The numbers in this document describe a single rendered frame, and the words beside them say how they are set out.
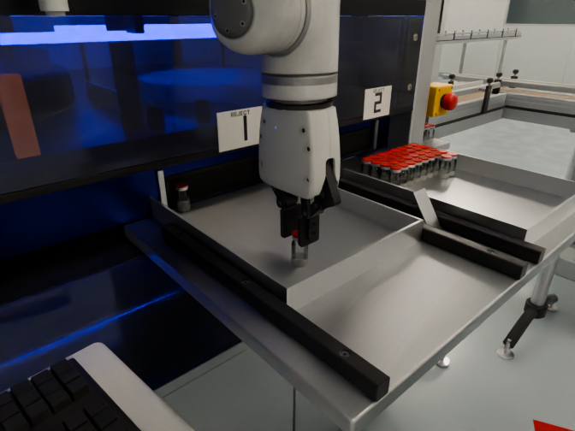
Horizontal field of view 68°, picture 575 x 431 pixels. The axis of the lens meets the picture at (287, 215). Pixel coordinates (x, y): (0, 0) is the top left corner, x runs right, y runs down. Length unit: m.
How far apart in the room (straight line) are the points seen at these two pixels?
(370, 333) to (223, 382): 0.49
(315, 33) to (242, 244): 0.31
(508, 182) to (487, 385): 0.98
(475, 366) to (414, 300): 1.30
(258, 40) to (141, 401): 0.39
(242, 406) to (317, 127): 0.68
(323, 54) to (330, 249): 0.27
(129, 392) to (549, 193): 0.77
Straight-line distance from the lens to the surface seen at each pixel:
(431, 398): 1.65
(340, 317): 0.48
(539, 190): 0.93
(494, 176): 0.96
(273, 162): 0.51
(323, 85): 0.46
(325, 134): 0.46
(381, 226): 0.68
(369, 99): 0.89
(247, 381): 0.95
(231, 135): 0.67
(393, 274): 0.57
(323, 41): 0.46
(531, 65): 9.37
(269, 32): 0.39
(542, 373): 1.90
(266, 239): 0.63
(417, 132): 1.07
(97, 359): 0.59
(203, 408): 0.91
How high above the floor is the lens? 1.18
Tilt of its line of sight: 25 degrees down
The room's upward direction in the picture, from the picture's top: straight up
